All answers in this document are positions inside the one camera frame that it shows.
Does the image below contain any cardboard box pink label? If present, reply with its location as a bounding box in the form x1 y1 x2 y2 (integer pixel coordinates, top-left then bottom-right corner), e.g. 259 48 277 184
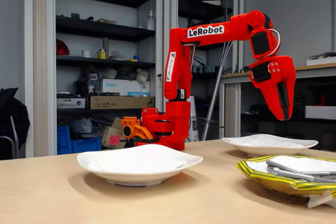
101 118 128 149

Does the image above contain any long white box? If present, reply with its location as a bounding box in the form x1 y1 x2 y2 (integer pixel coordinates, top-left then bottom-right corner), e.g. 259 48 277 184
304 105 336 120

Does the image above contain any black jacket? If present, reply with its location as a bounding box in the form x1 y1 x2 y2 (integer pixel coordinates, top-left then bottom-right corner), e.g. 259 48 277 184
0 87 30 151

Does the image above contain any white square porcelain plate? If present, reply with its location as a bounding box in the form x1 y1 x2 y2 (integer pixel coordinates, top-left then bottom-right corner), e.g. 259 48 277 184
222 134 319 158
77 144 204 187

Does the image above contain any long brown cardboard box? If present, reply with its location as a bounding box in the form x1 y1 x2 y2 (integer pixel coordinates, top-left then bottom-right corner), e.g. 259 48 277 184
90 95 155 110

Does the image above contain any white Weller box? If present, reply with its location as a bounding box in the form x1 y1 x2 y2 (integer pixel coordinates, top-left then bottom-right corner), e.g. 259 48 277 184
102 78 151 97

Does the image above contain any blue plastic crate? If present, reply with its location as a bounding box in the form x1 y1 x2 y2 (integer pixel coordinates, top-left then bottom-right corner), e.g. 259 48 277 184
57 125 71 143
57 136 102 155

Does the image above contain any white servo cable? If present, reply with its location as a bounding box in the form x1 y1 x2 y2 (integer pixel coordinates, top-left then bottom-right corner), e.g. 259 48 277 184
266 28 282 58

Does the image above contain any grey sideboard wooden top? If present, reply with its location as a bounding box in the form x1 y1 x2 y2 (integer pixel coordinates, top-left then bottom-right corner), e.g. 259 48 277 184
220 62 336 143

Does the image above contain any yellow green striped plate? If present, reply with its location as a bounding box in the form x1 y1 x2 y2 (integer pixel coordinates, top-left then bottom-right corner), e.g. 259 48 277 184
236 155 336 209

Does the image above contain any grey coat stand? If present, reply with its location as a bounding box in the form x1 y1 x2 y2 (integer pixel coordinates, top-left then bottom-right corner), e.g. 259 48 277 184
201 0 234 141

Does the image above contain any red black helmet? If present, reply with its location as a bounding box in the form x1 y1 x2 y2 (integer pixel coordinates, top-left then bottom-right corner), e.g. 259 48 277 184
56 39 70 56

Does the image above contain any grey metal chair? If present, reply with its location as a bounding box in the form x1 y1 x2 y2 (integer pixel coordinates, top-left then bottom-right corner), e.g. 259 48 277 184
0 115 19 159

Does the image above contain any orange printed part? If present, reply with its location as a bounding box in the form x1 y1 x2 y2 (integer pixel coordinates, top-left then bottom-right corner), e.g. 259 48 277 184
120 116 155 143

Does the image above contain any flat grey printed box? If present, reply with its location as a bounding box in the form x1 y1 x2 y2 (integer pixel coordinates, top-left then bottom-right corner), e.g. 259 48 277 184
57 98 86 109

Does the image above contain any flat white box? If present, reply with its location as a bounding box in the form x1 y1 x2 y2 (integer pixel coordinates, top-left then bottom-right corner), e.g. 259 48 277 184
306 52 336 66

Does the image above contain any white plastic bottle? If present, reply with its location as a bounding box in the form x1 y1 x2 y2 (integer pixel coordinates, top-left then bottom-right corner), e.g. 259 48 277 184
146 10 155 30

